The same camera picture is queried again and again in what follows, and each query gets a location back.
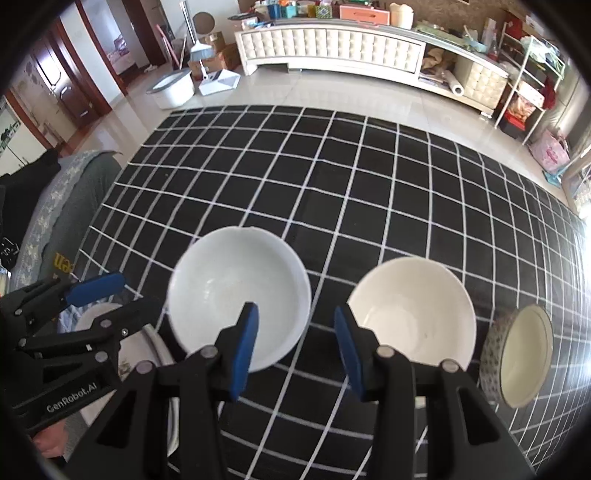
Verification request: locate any white metal shelf rack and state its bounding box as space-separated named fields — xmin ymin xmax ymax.
xmin=495 ymin=32 xmax=566 ymax=144

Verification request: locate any white paper roll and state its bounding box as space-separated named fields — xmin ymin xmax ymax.
xmin=443 ymin=70 xmax=465 ymax=96

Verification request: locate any white dustpan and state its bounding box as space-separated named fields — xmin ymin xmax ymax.
xmin=198 ymin=69 xmax=240 ymax=96

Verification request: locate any white tufted tv cabinet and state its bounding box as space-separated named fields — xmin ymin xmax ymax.
xmin=235 ymin=19 xmax=509 ymax=117

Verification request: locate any dark wooden door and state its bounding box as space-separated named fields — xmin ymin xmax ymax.
xmin=6 ymin=19 xmax=111 ymax=155

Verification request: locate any grey queen cushion cover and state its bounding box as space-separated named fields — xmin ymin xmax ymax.
xmin=8 ymin=150 xmax=121 ymax=292

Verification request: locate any pink gift bag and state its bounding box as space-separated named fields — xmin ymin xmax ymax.
xmin=529 ymin=130 xmax=570 ymax=174

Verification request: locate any orange storage box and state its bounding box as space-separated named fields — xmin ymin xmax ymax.
xmin=339 ymin=4 xmax=391 ymax=25

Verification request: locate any cream white bowl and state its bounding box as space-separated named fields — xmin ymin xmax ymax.
xmin=348 ymin=257 xmax=477 ymax=369

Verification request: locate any plain white plate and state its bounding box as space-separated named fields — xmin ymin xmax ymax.
xmin=73 ymin=301 xmax=181 ymax=458

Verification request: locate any white bowl red mark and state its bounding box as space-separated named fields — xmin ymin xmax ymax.
xmin=166 ymin=227 xmax=311 ymax=372

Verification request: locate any white plastic bin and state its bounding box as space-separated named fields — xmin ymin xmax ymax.
xmin=146 ymin=68 xmax=195 ymax=110

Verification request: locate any patterned floral bowl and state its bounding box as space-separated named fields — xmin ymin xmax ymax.
xmin=479 ymin=304 xmax=553 ymax=409

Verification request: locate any person's left hand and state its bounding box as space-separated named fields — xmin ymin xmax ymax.
xmin=32 ymin=422 xmax=68 ymax=459

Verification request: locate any black white checked tablecloth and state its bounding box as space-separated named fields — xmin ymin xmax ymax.
xmin=74 ymin=105 xmax=590 ymax=479

